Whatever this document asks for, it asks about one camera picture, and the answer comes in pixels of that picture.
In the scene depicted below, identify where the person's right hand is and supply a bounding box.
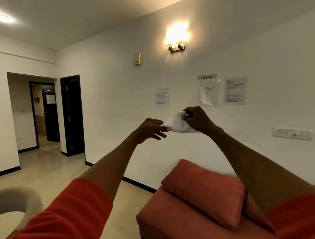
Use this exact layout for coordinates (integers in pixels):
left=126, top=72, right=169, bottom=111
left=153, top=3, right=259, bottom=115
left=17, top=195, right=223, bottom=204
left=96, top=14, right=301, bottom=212
left=181, top=106, right=223, bottom=137

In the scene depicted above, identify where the person's left hand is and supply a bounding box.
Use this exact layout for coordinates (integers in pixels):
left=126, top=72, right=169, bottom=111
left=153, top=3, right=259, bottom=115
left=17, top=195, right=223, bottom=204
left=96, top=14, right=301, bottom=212
left=133, top=118, right=172, bottom=145

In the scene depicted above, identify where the single white napkin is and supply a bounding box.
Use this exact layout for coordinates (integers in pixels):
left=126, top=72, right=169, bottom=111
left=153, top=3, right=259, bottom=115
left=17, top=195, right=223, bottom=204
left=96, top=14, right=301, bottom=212
left=162, top=111, right=200, bottom=133

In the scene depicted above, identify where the person's right forearm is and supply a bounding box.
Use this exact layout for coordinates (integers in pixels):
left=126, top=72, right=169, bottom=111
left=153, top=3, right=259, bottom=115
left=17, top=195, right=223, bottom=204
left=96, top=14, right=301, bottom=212
left=208, top=127, right=315, bottom=215

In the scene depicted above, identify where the person's left forearm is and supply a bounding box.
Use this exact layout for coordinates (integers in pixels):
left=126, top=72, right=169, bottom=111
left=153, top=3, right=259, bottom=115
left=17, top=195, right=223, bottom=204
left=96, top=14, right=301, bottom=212
left=78, top=133, right=139, bottom=202

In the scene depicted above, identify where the paper sheet with figure drawing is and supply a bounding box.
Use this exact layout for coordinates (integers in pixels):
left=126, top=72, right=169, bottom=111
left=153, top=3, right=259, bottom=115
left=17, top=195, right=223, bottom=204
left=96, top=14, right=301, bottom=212
left=199, top=78, right=220, bottom=107

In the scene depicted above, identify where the short printed text paper sheet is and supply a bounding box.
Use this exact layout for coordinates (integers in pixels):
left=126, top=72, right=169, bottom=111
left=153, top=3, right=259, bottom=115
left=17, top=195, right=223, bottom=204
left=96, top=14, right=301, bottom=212
left=155, top=88, right=170, bottom=110

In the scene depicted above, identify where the tall printed text paper sheet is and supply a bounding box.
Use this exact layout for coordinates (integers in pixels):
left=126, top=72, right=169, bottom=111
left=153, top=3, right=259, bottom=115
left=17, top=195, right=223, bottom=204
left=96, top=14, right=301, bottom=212
left=223, top=76, right=248, bottom=106

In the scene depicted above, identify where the black skirting board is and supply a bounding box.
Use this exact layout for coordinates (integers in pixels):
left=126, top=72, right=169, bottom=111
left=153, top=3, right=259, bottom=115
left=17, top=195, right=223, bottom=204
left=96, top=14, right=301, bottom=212
left=85, top=161, right=157, bottom=194

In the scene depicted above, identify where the small red sofa cushion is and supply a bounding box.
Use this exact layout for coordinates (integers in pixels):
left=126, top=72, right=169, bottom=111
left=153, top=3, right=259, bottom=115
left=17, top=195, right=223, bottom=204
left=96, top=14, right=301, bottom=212
left=161, top=159, right=246, bottom=231

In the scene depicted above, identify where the red fabric sofa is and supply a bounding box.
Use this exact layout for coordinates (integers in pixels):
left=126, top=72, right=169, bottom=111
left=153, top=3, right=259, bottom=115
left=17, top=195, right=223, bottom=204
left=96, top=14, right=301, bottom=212
left=136, top=159, right=315, bottom=239

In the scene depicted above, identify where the black hallway door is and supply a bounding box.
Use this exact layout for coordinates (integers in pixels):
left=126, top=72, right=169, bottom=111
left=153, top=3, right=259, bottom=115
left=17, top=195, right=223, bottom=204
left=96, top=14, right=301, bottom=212
left=41, top=85, right=61, bottom=143

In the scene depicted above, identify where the red sweater sleeve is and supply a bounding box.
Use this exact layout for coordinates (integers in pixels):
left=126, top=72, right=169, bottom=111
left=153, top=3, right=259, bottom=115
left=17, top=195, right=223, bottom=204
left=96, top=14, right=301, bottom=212
left=267, top=193, right=315, bottom=239
left=12, top=178, right=114, bottom=239

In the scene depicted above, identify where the white curved chair back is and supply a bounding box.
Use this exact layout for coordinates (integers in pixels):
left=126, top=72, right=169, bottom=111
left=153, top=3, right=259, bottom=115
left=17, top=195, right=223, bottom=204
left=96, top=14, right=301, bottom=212
left=0, top=186, right=45, bottom=239

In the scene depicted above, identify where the round ceiling light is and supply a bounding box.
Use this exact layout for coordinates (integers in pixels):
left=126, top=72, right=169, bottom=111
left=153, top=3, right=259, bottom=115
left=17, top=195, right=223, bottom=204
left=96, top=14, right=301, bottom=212
left=0, top=12, right=14, bottom=24

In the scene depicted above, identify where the glowing wall lamp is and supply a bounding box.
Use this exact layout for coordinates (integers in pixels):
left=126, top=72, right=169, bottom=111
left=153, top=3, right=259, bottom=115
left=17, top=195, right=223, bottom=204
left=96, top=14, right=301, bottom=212
left=165, top=23, right=189, bottom=53

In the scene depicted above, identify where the white wall switch plate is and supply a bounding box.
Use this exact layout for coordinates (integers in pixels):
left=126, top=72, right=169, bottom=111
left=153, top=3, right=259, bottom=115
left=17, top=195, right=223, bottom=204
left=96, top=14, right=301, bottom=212
left=272, top=127, right=313, bottom=141

